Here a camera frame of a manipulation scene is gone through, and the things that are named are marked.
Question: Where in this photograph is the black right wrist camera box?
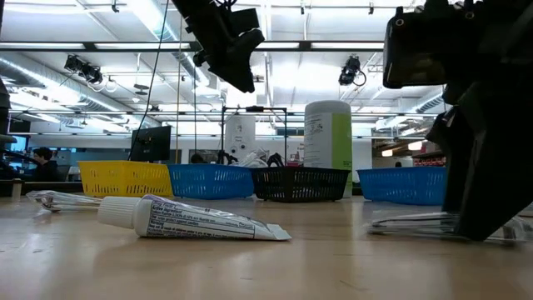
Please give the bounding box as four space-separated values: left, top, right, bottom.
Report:
382 6 447 90

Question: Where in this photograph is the black metal frame stand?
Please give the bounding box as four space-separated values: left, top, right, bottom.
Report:
220 105 289 167

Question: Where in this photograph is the person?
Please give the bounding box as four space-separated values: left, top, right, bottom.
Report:
29 146 60 183

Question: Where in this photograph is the black overhead frame beam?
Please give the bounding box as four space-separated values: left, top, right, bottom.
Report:
0 40 385 53

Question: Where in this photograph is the white device with round holes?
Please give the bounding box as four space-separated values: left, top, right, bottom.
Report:
224 114 257 164

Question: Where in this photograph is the toothbrush with green bristles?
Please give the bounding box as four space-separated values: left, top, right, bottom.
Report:
26 189 103 213

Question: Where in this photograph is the blue plastic basket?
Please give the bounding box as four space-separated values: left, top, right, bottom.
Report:
356 167 448 207
167 162 255 200

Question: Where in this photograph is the yellow plastic basket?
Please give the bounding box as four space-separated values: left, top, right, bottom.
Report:
77 160 174 198

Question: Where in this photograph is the black ceiling-mounted camera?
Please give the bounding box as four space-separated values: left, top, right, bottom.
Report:
337 55 368 88
63 54 104 85

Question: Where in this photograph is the white and green wipes canister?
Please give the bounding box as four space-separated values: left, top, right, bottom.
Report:
303 99 354 199

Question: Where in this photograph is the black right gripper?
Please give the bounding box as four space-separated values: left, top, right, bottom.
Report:
424 0 533 105

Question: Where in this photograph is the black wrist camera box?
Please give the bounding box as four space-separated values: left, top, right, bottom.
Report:
382 6 447 90
230 7 262 33

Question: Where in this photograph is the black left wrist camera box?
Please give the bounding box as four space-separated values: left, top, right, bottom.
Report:
230 7 262 33

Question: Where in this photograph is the black computer monitor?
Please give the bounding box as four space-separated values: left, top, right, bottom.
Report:
130 125 172 163

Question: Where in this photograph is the white toothpaste tube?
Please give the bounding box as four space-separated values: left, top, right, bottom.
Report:
97 193 292 242

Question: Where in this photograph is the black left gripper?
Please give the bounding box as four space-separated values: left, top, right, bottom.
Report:
171 0 266 93

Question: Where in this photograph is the black plastic basket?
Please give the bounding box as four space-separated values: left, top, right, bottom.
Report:
250 166 351 204

